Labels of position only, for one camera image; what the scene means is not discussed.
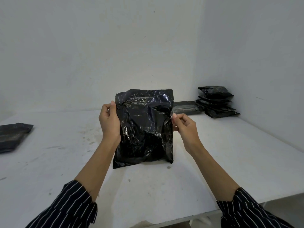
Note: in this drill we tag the person's left hand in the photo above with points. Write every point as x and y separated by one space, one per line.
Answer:
109 125

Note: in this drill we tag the person's right hand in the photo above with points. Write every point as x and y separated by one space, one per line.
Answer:
188 132

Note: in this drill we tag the person's right thumb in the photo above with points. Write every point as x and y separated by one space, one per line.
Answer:
177 127

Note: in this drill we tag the person's left thumb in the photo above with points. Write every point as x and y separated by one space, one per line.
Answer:
113 108

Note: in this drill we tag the glossy black plastic mailer bag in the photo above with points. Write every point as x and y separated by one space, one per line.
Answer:
144 130

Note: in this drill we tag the person's right forearm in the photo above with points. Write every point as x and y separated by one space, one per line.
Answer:
211 173

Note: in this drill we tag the person's left forearm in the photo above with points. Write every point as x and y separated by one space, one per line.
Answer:
99 163

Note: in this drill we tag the flat grey-black mailer bag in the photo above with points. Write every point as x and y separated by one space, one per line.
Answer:
186 107

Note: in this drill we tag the stack of black mailer bags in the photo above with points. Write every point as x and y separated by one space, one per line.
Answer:
217 103

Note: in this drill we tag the dull black mailer bag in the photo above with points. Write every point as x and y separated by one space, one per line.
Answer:
13 136

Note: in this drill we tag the dark striped shirt sleeve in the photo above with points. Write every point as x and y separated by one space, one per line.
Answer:
247 211
68 208

